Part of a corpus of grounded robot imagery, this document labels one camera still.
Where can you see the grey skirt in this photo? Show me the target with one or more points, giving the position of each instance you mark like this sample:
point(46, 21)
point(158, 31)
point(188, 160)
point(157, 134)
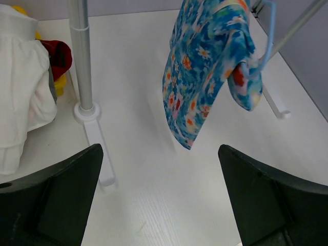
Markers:
point(52, 85)

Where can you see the blue hanger floral skirt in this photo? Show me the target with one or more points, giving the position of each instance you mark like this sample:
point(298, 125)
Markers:
point(269, 46)

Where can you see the red cloth garment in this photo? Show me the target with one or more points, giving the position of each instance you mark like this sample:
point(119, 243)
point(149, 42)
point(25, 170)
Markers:
point(59, 55)

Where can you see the yellow plastic bin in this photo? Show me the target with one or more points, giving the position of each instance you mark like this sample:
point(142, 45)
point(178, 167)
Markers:
point(60, 83)

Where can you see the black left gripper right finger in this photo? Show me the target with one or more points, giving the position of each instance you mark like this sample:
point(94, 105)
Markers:
point(270, 206)

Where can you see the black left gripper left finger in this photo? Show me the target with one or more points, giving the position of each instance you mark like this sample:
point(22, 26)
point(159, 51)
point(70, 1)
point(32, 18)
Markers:
point(52, 205)

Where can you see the silver white clothes rack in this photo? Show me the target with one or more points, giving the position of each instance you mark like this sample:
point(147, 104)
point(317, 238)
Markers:
point(87, 112)

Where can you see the white pleated skirt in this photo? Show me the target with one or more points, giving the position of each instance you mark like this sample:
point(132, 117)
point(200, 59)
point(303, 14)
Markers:
point(26, 99)

